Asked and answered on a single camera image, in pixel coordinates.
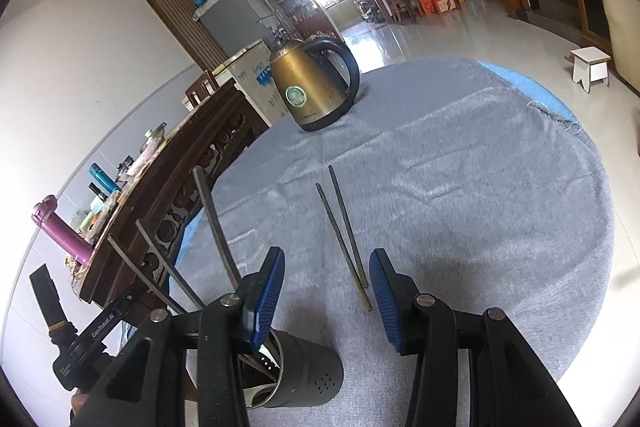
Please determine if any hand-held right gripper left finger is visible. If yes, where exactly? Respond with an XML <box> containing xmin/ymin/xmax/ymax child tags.
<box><xmin>75</xmin><ymin>247</ymin><xmax>287</xmax><ymax>427</ymax></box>

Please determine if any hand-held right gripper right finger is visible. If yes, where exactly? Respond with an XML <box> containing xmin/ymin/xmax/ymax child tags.
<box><xmin>369</xmin><ymin>249</ymin><xmax>584</xmax><ymax>427</ymax></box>

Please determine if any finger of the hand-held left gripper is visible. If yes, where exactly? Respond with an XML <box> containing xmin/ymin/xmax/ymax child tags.
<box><xmin>29</xmin><ymin>264</ymin><xmax>69</xmax><ymax>334</ymax></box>

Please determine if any dark metal chopstick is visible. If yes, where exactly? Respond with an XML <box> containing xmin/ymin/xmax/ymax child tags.
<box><xmin>135</xmin><ymin>220</ymin><xmax>204</xmax><ymax>311</ymax></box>
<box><xmin>315</xmin><ymin>183</ymin><xmax>373</xmax><ymax>311</ymax></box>
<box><xmin>107</xmin><ymin>234</ymin><xmax>174</xmax><ymax>309</ymax></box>
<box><xmin>328</xmin><ymin>165</ymin><xmax>369</xmax><ymax>289</ymax></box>
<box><xmin>193</xmin><ymin>167</ymin><xmax>244</xmax><ymax>289</ymax></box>

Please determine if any grey perforated utensil holder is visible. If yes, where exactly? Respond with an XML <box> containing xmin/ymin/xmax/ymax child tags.
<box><xmin>237</xmin><ymin>329</ymin><xmax>345</xmax><ymax>410</ymax></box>

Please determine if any purple water bottle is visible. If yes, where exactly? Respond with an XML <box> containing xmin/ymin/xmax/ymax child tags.
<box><xmin>31</xmin><ymin>195</ymin><xmax>94</xmax><ymax>268</ymax></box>

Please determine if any grey table cloth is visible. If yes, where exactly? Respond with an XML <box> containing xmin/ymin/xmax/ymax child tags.
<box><xmin>177</xmin><ymin>57</ymin><xmax>616</xmax><ymax>427</ymax></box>

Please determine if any teal thermos bottle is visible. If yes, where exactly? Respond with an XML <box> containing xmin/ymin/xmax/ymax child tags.
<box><xmin>89</xmin><ymin>163</ymin><xmax>117</xmax><ymax>193</ymax></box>

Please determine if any carved wooden sideboard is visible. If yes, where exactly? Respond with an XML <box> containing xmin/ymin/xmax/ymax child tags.
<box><xmin>75</xmin><ymin>79</ymin><xmax>271</xmax><ymax>314</ymax></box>

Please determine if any gold electric kettle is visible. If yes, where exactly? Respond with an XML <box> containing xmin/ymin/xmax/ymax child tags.
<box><xmin>269</xmin><ymin>34</ymin><xmax>361</xmax><ymax>133</ymax></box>

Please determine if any wooden chair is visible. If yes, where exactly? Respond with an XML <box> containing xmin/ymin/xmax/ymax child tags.
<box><xmin>185</xmin><ymin>69</ymin><xmax>221</xmax><ymax>108</ymax></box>

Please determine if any white chest freezer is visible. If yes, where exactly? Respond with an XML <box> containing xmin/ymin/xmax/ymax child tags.
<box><xmin>186</xmin><ymin>39</ymin><xmax>284</xmax><ymax>128</ymax></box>

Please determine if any blue round table cover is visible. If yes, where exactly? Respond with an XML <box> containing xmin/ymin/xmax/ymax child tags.
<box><xmin>170</xmin><ymin>59</ymin><xmax>581</xmax><ymax>269</ymax></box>

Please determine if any grey refrigerator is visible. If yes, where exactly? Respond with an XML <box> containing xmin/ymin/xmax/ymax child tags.
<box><xmin>192</xmin><ymin>0</ymin><xmax>279</xmax><ymax>68</ymax></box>

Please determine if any orange carton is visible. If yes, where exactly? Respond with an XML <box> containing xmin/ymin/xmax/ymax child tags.
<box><xmin>415</xmin><ymin>0</ymin><xmax>464</xmax><ymax>17</ymax></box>

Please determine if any brown wooden door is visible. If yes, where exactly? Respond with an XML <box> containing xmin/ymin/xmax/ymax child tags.
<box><xmin>132</xmin><ymin>0</ymin><xmax>231</xmax><ymax>73</ymax></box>

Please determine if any pantry shelf with bottles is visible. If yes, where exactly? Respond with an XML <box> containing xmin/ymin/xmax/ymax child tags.
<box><xmin>259</xmin><ymin>0</ymin><xmax>321</xmax><ymax>38</ymax></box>

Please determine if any small white stool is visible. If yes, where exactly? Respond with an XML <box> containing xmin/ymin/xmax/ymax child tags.
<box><xmin>569</xmin><ymin>47</ymin><xmax>612</xmax><ymax>94</ymax></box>

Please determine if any beige sofa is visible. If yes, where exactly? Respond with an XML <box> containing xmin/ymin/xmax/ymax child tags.
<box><xmin>597</xmin><ymin>0</ymin><xmax>640</xmax><ymax>98</ymax></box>

